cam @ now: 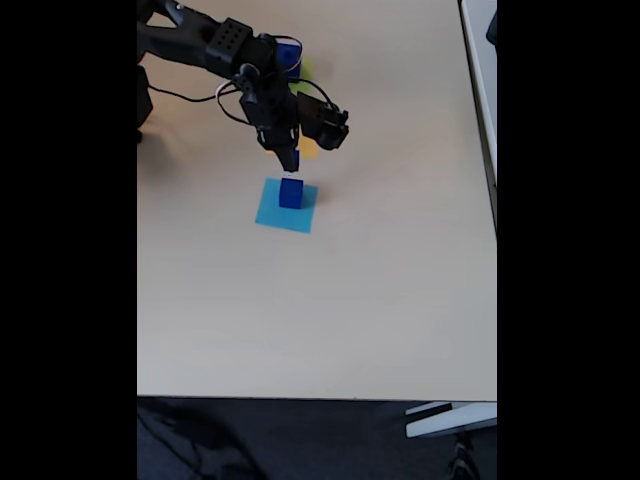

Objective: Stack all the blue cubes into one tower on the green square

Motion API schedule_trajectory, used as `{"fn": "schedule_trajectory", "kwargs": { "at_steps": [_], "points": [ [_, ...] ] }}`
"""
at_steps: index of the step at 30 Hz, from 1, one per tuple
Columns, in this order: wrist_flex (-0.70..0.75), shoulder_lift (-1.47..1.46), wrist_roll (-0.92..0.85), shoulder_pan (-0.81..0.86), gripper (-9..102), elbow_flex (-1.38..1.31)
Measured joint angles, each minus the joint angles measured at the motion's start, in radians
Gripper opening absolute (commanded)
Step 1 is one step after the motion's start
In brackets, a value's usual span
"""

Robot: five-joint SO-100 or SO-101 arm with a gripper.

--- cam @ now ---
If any medium blue cube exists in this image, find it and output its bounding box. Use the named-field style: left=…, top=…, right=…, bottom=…
left=278, top=175, right=305, bottom=209

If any large blue cube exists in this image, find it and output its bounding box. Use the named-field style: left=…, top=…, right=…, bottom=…
left=276, top=39, right=304, bottom=82

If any orange paper square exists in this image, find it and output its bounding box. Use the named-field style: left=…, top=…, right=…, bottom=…
left=263, top=138, right=320, bottom=161

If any green paper square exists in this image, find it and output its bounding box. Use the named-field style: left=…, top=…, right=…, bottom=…
left=289, top=55, right=316, bottom=94

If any light blue paper square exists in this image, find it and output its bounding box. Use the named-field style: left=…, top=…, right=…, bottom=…
left=254, top=177, right=320, bottom=235

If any white neighbouring table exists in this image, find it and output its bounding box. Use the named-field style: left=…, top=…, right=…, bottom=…
left=458, top=0, right=498, bottom=234

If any white table leg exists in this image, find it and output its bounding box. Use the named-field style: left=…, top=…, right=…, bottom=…
left=404, top=401, right=498, bottom=439

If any black camera box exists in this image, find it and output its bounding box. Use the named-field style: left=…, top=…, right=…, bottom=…
left=296, top=92, right=351, bottom=153

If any black cable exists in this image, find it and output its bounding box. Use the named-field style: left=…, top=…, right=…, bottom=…
left=148, top=33, right=347, bottom=127

